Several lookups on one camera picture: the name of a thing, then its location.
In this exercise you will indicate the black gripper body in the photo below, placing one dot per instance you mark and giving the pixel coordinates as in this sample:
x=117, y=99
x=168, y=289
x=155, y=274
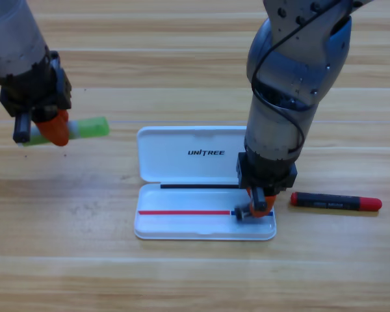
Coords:
x=266, y=174
x=39, y=91

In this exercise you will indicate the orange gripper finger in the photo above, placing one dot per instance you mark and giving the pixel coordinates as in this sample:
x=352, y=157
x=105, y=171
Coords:
x=269, y=203
x=57, y=131

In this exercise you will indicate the small black eraser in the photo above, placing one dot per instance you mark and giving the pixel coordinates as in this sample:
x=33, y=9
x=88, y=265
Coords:
x=242, y=213

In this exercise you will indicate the green highlighter pen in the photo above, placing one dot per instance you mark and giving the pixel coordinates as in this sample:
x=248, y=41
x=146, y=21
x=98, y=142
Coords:
x=91, y=127

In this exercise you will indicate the red and black marker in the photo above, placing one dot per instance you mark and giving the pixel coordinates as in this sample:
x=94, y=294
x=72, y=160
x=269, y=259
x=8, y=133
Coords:
x=328, y=201

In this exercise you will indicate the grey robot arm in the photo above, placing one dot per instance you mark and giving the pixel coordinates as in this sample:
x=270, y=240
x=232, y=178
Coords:
x=9, y=39
x=299, y=71

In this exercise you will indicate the white Unitree pencil case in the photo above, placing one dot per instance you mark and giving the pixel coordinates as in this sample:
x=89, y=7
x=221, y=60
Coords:
x=188, y=165

